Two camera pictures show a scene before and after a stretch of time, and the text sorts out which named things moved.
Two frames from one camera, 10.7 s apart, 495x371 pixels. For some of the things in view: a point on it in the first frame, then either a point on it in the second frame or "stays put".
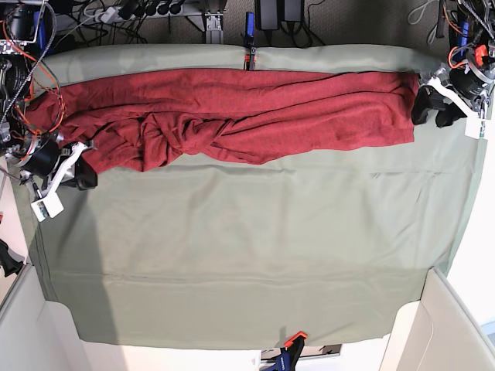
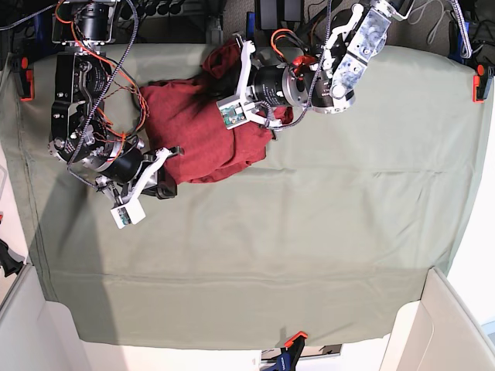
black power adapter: x=269 y=14 stays put
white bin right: x=438 y=332 stays put
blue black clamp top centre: x=250 y=39 stays put
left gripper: x=44 y=162 → x=135 y=173
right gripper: x=470 y=83 → x=261 y=87
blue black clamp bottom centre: x=289 y=353 stays put
